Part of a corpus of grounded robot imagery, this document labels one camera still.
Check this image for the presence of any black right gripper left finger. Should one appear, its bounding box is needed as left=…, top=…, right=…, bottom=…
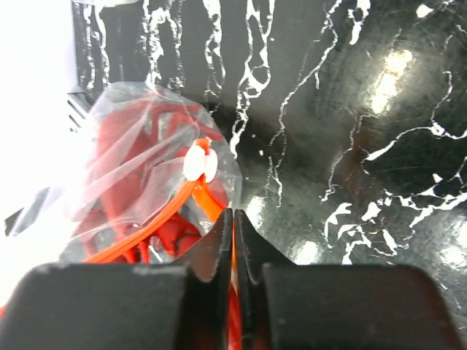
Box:
left=1, top=209, right=233, bottom=349

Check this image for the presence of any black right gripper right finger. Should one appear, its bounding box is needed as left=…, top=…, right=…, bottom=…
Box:
left=233, top=210, right=464, bottom=349

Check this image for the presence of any red toy lobster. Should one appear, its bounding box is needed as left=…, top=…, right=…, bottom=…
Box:
left=68, top=96, right=236, bottom=263

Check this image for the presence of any clear orange-zip bag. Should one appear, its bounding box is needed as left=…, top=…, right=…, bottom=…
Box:
left=58, top=80, right=244, bottom=350

